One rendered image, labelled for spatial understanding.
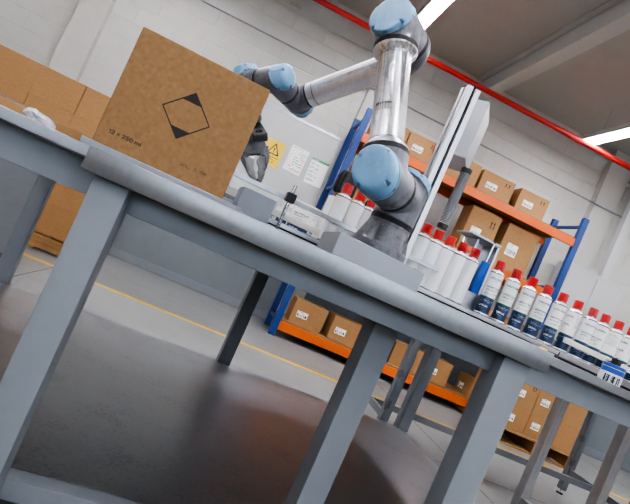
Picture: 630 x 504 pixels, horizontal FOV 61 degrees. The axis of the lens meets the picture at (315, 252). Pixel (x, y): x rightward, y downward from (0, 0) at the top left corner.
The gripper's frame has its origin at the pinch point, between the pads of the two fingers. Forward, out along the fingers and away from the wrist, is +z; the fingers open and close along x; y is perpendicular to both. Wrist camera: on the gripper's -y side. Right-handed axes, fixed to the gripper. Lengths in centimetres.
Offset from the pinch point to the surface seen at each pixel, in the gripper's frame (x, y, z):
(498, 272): -82, -2, 38
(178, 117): 23, -42, -14
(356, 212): -30.4, -3.1, 12.3
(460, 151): -61, -17, -4
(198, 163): 19.6, -42.9, -4.1
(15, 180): 108, 168, -15
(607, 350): -128, -1, 74
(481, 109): -68, -17, -16
